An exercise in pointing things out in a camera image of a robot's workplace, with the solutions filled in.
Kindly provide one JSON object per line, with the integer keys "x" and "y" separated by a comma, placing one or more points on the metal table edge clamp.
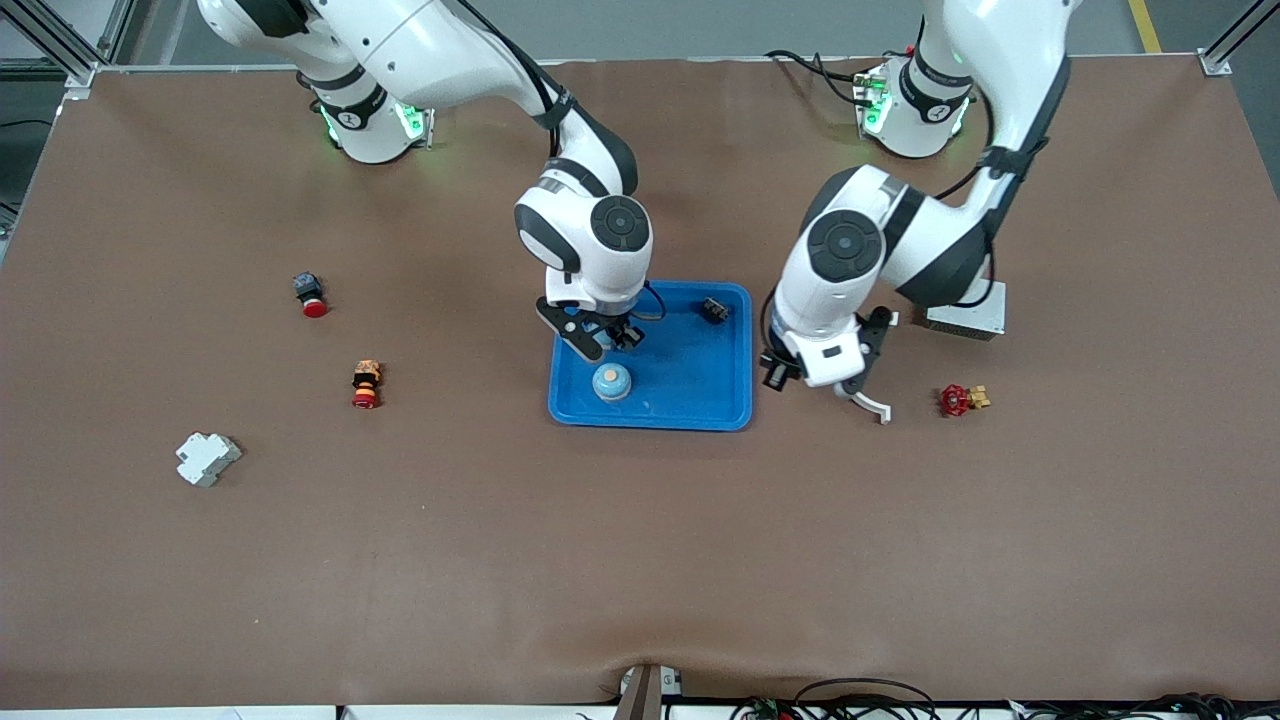
{"x": 645, "y": 695}

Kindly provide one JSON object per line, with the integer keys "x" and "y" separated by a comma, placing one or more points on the red button yellow orange body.
{"x": 366, "y": 385}

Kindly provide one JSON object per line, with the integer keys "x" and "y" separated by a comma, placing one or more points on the black cylindrical capacitor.
{"x": 714, "y": 310}

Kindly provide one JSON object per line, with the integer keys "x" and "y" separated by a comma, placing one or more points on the green-lit arm base panel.
{"x": 415, "y": 125}
{"x": 872, "y": 100}

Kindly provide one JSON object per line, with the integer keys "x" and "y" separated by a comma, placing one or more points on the white curved plastic bracket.
{"x": 872, "y": 405}

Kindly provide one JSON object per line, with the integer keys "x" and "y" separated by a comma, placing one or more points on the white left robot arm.
{"x": 1010, "y": 60}

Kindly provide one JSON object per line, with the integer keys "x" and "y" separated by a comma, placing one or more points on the white circuit breaker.
{"x": 207, "y": 460}

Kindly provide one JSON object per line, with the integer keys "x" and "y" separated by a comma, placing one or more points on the red push button black base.
{"x": 312, "y": 300}

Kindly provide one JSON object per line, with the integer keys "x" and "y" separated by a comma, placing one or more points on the grey metal box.
{"x": 975, "y": 322}

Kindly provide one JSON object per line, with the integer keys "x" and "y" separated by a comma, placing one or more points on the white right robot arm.
{"x": 440, "y": 50}

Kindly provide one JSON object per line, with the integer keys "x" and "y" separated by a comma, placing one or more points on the blue plastic tray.
{"x": 690, "y": 390}

